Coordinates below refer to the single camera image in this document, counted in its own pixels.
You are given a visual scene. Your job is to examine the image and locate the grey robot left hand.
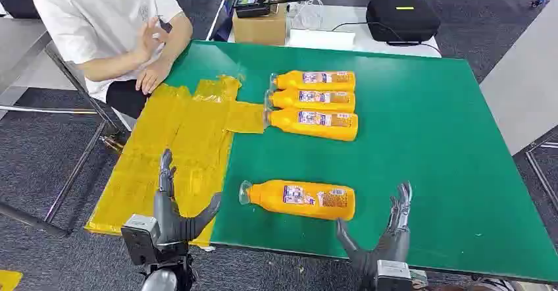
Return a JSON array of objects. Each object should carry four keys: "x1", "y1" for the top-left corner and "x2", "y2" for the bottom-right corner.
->
[{"x1": 152, "y1": 149, "x2": 222, "y2": 247}]

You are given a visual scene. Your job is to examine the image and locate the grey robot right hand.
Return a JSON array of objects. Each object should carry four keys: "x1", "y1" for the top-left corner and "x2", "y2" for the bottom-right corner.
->
[{"x1": 336, "y1": 181, "x2": 413, "y2": 281}]

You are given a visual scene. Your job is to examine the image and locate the person's right hand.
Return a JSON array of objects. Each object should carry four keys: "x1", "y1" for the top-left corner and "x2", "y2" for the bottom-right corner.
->
[{"x1": 132, "y1": 16, "x2": 171, "y2": 65}]

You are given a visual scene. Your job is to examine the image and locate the person's left hand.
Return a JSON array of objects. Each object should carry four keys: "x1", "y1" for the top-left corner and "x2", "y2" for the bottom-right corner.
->
[{"x1": 135, "y1": 57, "x2": 174, "y2": 96}]

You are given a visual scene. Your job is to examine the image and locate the orange drink bottle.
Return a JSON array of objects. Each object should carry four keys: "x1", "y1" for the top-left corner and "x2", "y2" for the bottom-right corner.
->
[
  {"x1": 263, "y1": 107, "x2": 359, "y2": 142},
  {"x1": 264, "y1": 88, "x2": 357, "y2": 113},
  {"x1": 238, "y1": 179, "x2": 357, "y2": 222},
  {"x1": 268, "y1": 70, "x2": 357, "y2": 92}
]

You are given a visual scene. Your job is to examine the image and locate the person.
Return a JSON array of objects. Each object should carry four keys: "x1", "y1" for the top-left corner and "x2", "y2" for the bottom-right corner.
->
[{"x1": 32, "y1": 0, "x2": 194, "y2": 120}]

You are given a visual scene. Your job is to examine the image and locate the yellow plastic sheet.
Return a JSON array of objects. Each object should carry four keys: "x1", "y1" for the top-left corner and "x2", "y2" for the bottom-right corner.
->
[{"x1": 85, "y1": 74, "x2": 266, "y2": 248}]

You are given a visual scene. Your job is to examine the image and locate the dark laptop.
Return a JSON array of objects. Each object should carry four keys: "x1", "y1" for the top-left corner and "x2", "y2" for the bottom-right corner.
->
[{"x1": 208, "y1": 0, "x2": 241, "y2": 43}]

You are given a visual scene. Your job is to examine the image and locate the green table mat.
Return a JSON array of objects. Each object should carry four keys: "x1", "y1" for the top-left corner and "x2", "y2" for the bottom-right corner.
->
[{"x1": 165, "y1": 40, "x2": 558, "y2": 284}]

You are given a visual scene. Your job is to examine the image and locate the brown cardboard box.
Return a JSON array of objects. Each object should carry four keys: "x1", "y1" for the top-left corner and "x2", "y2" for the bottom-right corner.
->
[{"x1": 232, "y1": 1, "x2": 289, "y2": 47}]

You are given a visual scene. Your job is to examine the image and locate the grey side table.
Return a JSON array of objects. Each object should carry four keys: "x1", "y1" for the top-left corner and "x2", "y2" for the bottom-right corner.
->
[
  {"x1": 478, "y1": 4, "x2": 558, "y2": 157},
  {"x1": 0, "y1": 16, "x2": 52, "y2": 122}
]

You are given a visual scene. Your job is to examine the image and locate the white flat box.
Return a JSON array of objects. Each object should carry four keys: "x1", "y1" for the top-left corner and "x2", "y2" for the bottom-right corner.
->
[{"x1": 288, "y1": 28, "x2": 357, "y2": 52}]

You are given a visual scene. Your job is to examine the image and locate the white table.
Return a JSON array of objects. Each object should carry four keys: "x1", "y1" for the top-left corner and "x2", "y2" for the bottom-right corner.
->
[{"x1": 205, "y1": 0, "x2": 442, "y2": 59}]

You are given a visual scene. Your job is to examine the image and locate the large black carry case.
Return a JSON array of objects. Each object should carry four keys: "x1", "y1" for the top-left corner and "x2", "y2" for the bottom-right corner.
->
[{"x1": 365, "y1": 0, "x2": 442, "y2": 45}]

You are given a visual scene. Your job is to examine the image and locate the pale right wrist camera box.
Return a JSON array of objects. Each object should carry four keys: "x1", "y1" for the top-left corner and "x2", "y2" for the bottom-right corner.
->
[{"x1": 374, "y1": 259, "x2": 414, "y2": 291}]

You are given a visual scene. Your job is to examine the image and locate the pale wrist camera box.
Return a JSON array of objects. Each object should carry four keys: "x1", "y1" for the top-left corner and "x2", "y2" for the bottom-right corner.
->
[
  {"x1": 121, "y1": 213, "x2": 161, "y2": 267},
  {"x1": 374, "y1": 259, "x2": 414, "y2": 291}
]

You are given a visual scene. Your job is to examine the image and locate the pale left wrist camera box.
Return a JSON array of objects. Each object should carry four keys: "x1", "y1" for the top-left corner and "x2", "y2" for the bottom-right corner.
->
[{"x1": 121, "y1": 213, "x2": 161, "y2": 267}]

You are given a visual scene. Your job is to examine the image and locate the black cable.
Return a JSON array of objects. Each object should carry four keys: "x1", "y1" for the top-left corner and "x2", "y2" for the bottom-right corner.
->
[{"x1": 331, "y1": 20, "x2": 443, "y2": 57}]

